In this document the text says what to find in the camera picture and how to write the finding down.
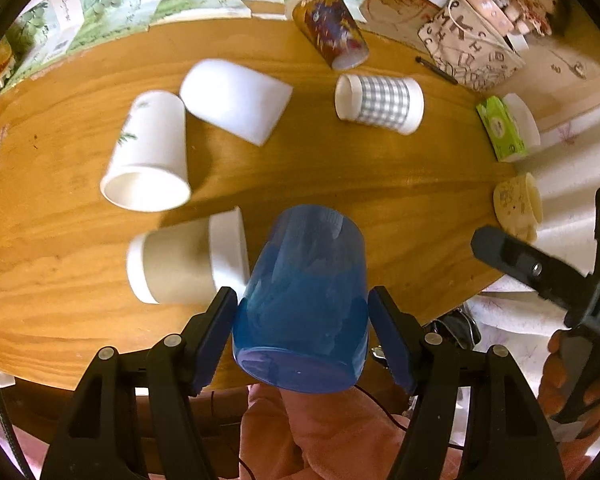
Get colourful printed paper cup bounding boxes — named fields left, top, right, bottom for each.
left=286, top=0, right=370, bottom=71

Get black pen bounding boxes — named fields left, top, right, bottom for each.
left=416, top=56, right=459, bottom=85

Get pink studded belt roll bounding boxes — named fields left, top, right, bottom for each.
left=456, top=0, right=514, bottom=36

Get braided grey cable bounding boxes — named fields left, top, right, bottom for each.
left=0, top=335, right=34, bottom=480

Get blue plastic cup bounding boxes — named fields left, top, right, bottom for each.
left=231, top=204, right=370, bottom=394

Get plain white cup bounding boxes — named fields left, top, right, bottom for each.
left=179, top=59, right=294, bottom=147

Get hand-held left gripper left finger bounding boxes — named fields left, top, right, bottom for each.
left=40, top=286, right=240, bottom=480

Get white cup with beige sleeve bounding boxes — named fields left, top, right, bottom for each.
left=126, top=206, right=251, bottom=306

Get person's right hand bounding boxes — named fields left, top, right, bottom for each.
left=536, top=329, right=600, bottom=441

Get white cup with leaf print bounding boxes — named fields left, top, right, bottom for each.
left=100, top=90, right=192, bottom=212

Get pink trousers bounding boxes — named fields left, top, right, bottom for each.
left=239, top=383, right=600, bottom=480

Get letter print fabric pouch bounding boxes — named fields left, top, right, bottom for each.
left=418, top=0, right=527, bottom=92

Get cream speckled round jar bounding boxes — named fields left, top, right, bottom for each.
left=493, top=172, right=544, bottom=242

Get brown print paper sheet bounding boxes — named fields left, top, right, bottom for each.
left=359, top=0, right=447, bottom=52

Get white plastic container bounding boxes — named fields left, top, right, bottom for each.
left=502, top=93, right=542, bottom=151

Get green tissue packet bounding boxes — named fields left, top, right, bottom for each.
left=476, top=96, right=527, bottom=162

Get grey checked paper cup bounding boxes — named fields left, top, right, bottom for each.
left=334, top=74, right=424, bottom=136

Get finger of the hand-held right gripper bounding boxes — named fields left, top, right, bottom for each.
left=471, top=226, right=595, bottom=314

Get lace ribbon spool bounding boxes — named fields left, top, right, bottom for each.
left=495, top=0, right=552, bottom=37

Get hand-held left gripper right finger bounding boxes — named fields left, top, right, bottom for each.
left=367, top=286, right=566, bottom=480

